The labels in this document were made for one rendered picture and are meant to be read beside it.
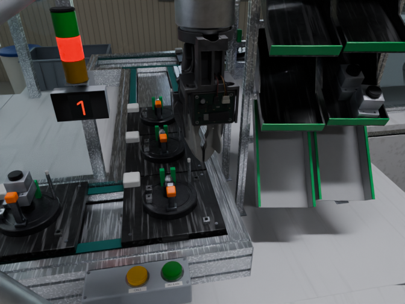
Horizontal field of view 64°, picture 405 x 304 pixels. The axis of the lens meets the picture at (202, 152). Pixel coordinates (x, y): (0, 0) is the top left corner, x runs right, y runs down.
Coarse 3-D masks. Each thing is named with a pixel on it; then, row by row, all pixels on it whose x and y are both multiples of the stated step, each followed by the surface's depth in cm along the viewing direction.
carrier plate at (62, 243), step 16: (64, 192) 86; (80, 192) 86; (0, 208) 80; (64, 208) 80; (80, 208) 80; (64, 224) 76; (80, 224) 77; (0, 240) 72; (16, 240) 72; (32, 240) 72; (48, 240) 72; (64, 240) 71; (0, 256) 68; (16, 256) 69; (32, 256) 69
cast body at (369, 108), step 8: (360, 88) 69; (368, 88) 68; (376, 88) 68; (352, 96) 73; (360, 96) 69; (368, 96) 68; (376, 96) 67; (352, 104) 73; (360, 104) 69; (368, 104) 68; (376, 104) 68; (352, 112) 73; (360, 112) 69; (368, 112) 69; (376, 112) 69
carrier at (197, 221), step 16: (128, 176) 88; (160, 176) 83; (176, 176) 92; (192, 176) 92; (208, 176) 92; (128, 192) 86; (144, 192) 83; (160, 192) 83; (176, 192) 83; (192, 192) 83; (208, 192) 86; (128, 208) 80; (144, 208) 80; (160, 208) 78; (176, 208) 77; (192, 208) 79; (208, 208) 80; (128, 224) 76; (144, 224) 76; (160, 224) 76; (176, 224) 76; (192, 224) 76; (208, 224) 76; (224, 224) 76; (128, 240) 72; (144, 240) 72; (160, 240) 73
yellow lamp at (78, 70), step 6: (84, 60) 73; (66, 66) 71; (72, 66) 71; (78, 66) 71; (84, 66) 73; (66, 72) 72; (72, 72) 72; (78, 72) 72; (84, 72) 73; (66, 78) 73; (72, 78) 72; (78, 78) 73; (84, 78) 74
